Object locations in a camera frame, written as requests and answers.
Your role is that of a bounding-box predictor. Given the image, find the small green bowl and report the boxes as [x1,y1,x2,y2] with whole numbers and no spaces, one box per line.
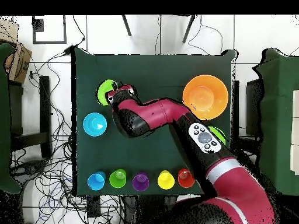
[96,79,117,106]

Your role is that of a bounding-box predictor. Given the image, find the purple cup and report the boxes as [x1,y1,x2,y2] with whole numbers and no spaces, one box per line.
[131,171,150,192]

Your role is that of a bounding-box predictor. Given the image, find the dark green tablecloth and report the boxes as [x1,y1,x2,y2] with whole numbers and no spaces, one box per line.
[71,47,239,197]

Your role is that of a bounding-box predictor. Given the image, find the small cyan bowl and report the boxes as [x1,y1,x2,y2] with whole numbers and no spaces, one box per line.
[82,112,108,137]

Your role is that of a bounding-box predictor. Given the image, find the black stand leg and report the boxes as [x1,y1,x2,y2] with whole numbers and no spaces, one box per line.
[121,15,132,37]
[182,15,197,44]

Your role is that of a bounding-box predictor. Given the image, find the black power adapter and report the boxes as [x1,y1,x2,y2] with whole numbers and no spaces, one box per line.
[63,44,75,56]

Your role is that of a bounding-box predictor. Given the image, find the large orange bowl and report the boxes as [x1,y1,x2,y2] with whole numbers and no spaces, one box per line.
[182,74,229,121]

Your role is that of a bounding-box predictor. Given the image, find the green cup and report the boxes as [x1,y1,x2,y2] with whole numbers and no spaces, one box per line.
[109,168,127,189]

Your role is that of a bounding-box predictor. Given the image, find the blue cup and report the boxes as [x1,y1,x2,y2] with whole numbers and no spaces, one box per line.
[86,171,106,191]

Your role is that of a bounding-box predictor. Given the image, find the yellow cup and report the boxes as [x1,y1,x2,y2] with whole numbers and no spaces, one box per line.
[157,170,175,190]

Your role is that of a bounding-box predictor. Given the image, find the large green bowl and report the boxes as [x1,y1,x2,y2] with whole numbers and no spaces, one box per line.
[207,126,227,145]

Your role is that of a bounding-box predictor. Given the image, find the red-orange cup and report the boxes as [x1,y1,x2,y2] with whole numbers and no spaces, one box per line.
[177,168,196,189]

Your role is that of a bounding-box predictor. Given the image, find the cardboard box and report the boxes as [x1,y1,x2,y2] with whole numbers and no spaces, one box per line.
[0,18,33,85]

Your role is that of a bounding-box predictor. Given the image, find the black power strip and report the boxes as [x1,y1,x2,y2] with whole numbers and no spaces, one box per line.
[86,195,102,218]

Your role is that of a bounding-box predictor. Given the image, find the grey base with black knob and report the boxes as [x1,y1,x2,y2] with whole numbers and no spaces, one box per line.
[10,159,47,178]

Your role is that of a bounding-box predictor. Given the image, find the green-clothed side table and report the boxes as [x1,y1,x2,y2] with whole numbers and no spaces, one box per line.
[0,43,23,194]
[252,48,299,201]

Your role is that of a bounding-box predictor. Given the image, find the white boxes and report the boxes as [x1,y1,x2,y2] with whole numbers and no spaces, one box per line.
[290,89,299,176]

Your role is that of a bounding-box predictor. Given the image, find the tangled black floor cables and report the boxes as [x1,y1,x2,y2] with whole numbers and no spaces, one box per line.
[10,53,122,224]

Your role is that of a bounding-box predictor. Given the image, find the black square floor frame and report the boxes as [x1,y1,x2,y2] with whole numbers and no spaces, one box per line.
[32,15,67,44]

